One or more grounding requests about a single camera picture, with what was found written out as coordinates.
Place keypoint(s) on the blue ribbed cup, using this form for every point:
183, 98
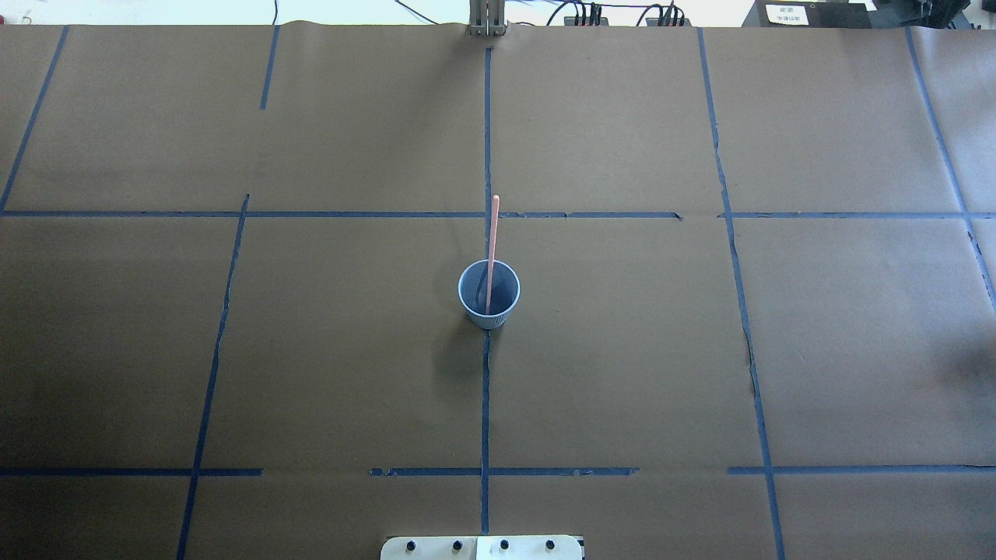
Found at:
506, 294

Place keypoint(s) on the black rectangular box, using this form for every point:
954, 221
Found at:
812, 14

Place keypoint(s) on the aluminium frame post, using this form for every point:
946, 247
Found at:
487, 18

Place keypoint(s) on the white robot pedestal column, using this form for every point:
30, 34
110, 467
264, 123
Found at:
536, 546

